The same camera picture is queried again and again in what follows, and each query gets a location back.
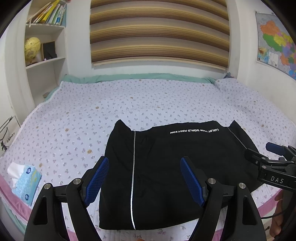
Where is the black picture frame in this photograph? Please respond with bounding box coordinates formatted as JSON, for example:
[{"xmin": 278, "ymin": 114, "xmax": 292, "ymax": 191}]
[{"xmin": 41, "ymin": 41, "xmax": 57, "ymax": 60}]

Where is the floral quilted bedspread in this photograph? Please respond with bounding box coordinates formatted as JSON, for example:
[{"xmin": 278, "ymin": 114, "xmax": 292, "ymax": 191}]
[{"xmin": 0, "ymin": 78, "xmax": 296, "ymax": 241}]

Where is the colourful wall map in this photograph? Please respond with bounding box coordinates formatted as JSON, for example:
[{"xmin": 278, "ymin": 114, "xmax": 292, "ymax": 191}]
[{"xmin": 255, "ymin": 12, "xmax": 295, "ymax": 79}]

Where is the yellow globe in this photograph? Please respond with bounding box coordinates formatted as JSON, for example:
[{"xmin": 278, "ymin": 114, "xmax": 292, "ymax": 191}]
[{"xmin": 24, "ymin": 37, "xmax": 41, "ymax": 66}]

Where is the green bed sheet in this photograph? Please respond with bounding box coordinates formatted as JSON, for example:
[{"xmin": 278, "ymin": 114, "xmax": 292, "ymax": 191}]
[{"xmin": 44, "ymin": 73, "xmax": 220, "ymax": 105}]

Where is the blue tissue pack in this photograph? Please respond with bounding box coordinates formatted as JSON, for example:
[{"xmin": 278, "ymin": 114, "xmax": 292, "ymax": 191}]
[{"xmin": 7, "ymin": 162, "xmax": 42, "ymax": 206}]

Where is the white bookshelf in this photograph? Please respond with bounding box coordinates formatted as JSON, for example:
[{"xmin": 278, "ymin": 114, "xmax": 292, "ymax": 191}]
[{"xmin": 5, "ymin": 1, "xmax": 68, "ymax": 121}]

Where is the white box with drawing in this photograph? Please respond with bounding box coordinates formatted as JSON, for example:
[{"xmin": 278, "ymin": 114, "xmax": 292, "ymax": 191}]
[{"xmin": 0, "ymin": 116, "xmax": 20, "ymax": 156}]

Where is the row of books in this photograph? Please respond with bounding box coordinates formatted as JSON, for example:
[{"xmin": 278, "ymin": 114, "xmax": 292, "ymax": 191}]
[{"xmin": 26, "ymin": 0, "xmax": 67, "ymax": 27}]

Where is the black garment with white lettering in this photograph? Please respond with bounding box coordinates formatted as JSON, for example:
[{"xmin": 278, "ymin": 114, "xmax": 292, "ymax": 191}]
[{"xmin": 99, "ymin": 120, "xmax": 261, "ymax": 230}]

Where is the person's right hand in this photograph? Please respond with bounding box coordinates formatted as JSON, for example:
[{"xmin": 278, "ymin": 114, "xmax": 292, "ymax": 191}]
[{"xmin": 269, "ymin": 190, "xmax": 283, "ymax": 237}]

